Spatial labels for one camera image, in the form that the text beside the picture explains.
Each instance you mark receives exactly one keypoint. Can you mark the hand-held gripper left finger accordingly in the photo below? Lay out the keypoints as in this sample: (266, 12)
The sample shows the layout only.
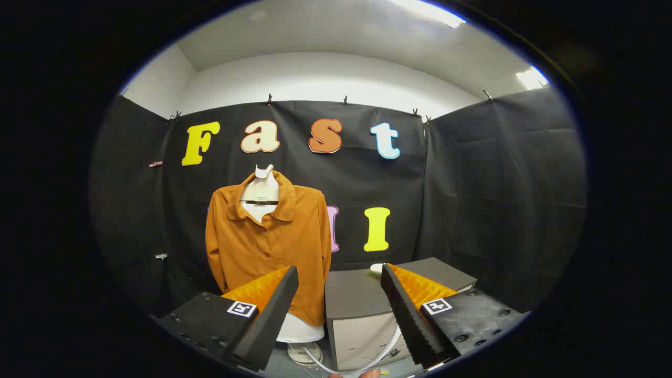
(273, 315)

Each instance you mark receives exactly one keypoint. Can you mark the orange button-up shirt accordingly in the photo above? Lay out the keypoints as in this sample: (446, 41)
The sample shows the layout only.
(252, 247)

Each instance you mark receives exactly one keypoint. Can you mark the small ceiling light panel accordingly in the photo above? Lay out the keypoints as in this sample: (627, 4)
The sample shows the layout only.
(531, 78)

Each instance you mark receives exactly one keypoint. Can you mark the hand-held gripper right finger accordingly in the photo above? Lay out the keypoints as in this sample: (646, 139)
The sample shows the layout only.
(407, 315)

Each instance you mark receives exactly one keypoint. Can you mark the long ceiling light panel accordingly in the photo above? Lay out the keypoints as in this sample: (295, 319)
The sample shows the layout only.
(430, 11)

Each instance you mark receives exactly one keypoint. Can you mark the black backdrop cloth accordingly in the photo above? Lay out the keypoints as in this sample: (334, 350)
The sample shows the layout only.
(472, 184)

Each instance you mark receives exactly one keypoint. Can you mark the white garment steamer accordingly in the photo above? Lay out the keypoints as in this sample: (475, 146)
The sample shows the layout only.
(376, 268)

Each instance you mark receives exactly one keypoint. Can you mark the grey cabinet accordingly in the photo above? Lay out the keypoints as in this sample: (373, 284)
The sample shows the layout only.
(352, 294)

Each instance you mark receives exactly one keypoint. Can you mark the white mannequin torso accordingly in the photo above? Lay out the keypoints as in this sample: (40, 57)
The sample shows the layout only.
(261, 189)

